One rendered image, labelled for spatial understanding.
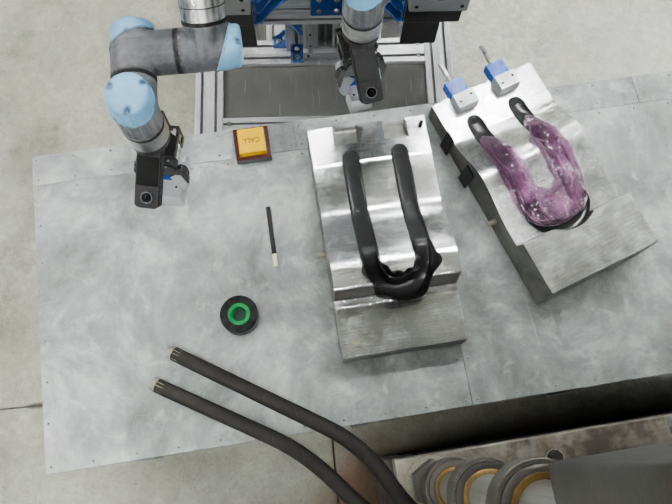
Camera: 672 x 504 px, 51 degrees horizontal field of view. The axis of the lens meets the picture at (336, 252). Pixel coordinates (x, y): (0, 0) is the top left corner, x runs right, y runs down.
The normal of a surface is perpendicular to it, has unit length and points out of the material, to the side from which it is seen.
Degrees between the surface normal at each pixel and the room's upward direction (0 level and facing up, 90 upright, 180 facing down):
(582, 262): 0
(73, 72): 0
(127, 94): 0
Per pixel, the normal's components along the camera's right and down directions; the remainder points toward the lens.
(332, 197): 0.03, -0.23
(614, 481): -0.99, 0.15
